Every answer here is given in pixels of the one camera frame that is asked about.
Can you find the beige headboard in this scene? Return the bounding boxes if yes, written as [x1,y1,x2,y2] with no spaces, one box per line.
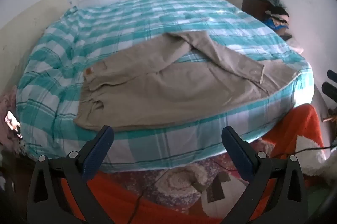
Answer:
[0,0,71,98]

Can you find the dark brown nightstand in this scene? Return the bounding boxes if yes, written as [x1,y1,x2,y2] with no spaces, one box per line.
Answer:
[242,0,271,23]

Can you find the pile of clothes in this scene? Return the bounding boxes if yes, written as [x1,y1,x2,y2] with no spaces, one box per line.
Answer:
[250,0,293,39]

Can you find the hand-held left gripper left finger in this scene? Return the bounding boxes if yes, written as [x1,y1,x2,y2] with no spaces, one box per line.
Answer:
[26,125,114,224]

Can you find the teal plaid bed blanket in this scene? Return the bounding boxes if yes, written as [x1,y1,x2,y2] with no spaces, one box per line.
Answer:
[16,0,315,172]

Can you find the black cable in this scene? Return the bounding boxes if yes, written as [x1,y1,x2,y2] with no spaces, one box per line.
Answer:
[126,145,337,224]

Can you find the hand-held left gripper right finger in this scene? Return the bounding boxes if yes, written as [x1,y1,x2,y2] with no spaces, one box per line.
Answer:
[222,126,308,224]

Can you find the smartphone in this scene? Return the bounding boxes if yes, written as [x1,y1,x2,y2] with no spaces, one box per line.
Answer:
[6,110,21,132]

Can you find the beige pants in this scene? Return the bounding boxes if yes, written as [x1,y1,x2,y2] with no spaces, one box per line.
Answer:
[73,31,299,132]

